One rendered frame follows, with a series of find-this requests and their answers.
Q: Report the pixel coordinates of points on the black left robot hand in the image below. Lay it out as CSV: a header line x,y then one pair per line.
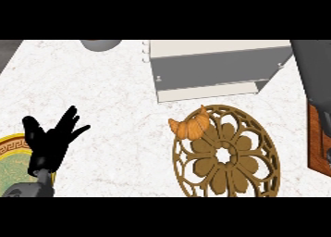
x,y
48,142

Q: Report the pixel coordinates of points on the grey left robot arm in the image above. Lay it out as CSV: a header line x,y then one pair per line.
x,y
33,187

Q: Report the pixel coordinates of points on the round brown ornate placemat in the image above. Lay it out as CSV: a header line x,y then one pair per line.
x,y
226,152

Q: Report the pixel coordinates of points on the round green gold-rimmed plate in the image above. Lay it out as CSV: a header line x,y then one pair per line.
x,y
6,166

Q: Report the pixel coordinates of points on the orange croissant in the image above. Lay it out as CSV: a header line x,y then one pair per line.
x,y
189,126

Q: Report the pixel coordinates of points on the grey round bowl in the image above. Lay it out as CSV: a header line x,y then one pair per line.
x,y
101,44

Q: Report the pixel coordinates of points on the brown wooden board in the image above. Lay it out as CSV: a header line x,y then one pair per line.
x,y
320,142

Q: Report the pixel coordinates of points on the dark grey appliance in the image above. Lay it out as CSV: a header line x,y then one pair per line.
x,y
320,92

